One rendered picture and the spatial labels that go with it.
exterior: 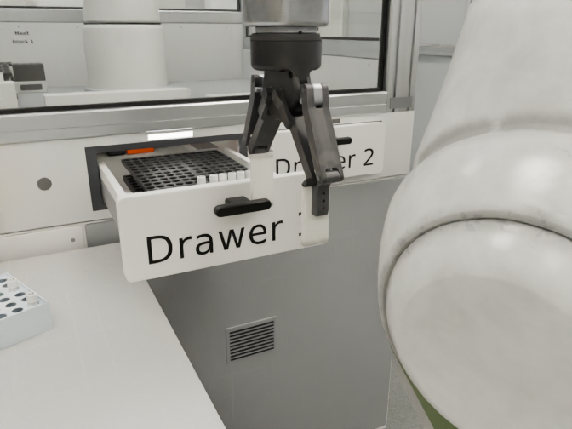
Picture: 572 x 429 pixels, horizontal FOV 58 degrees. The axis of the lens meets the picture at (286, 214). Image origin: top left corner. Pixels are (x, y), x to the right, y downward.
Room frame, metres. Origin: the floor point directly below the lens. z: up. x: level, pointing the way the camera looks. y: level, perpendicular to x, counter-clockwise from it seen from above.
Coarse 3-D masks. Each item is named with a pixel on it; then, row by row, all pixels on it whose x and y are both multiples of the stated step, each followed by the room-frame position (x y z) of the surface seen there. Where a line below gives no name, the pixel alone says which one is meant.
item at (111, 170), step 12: (144, 156) 0.93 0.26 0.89; (228, 156) 0.98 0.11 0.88; (240, 156) 0.93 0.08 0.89; (108, 168) 0.90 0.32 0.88; (120, 168) 0.91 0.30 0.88; (108, 180) 0.77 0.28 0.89; (120, 180) 0.91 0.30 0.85; (108, 192) 0.77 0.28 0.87; (120, 192) 0.70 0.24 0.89; (108, 204) 0.78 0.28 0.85
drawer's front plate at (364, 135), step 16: (336, 128) 1.05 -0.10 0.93; (352, 128) 1.06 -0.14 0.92; (368, 128) 1.08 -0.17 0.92; (384, 128) 1.10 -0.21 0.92; (272, 144) 0.98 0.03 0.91; (288, 144) 1.00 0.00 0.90; (352, 144) 1.06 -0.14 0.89; (368, 144) 1.08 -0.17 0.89; (384, 144) 1.10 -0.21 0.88; (288, 160) 1.00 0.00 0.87; (352, 160) 1.06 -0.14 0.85
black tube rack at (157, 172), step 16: (128, 160) 0.88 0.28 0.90; (144, 160) 0.88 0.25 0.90; (160, 160) 0.87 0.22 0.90; (176, 160) 0.87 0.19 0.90; (192, 160) 0.88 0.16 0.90; (208, 160) 0.87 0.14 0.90; (224, 160) 0.87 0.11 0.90; (128, 176) 0.88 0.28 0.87; (144, 176) 0.77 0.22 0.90; (160, 176) 0.78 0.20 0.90; (176, 176) 0.77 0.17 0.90; (192, 176) 0.78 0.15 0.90; (208, 176) 0.77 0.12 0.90
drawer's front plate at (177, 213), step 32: (160, 192) 0.60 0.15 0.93; (192, 192) 0.61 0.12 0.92; (224, 192) 0.63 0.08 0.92; (288, 192) 0.67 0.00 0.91; (128, 224) 0.57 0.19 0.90; (160, 224) 0.59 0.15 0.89; (192, 224) 0.61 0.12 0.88; (224, 224) 0.63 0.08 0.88; (256, 224) 0.65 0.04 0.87; (288, 224) 0.67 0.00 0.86; (128, 256) 0.57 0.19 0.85; (160, 256) 0.59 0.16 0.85; (192, 256) 0.61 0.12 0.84; (224, 256) 0.63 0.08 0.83; (256, 256) 0.65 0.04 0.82
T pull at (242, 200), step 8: (232, 200) 0.62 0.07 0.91; (240, 200) 0.62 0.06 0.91; (248, 200) 0.62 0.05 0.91; (256, 200) 0.61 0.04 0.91; (264, 200) 0.62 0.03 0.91; (216, 208) 0.59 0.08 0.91; (224, 208) 0.59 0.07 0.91; (232, 208) 0.60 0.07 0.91; (240, 208) 0.60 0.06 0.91; (248, 208) 0.60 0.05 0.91; (256, 208) 0.61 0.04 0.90; (264, 208) 0.61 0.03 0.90; (224, 216) 0.59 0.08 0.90
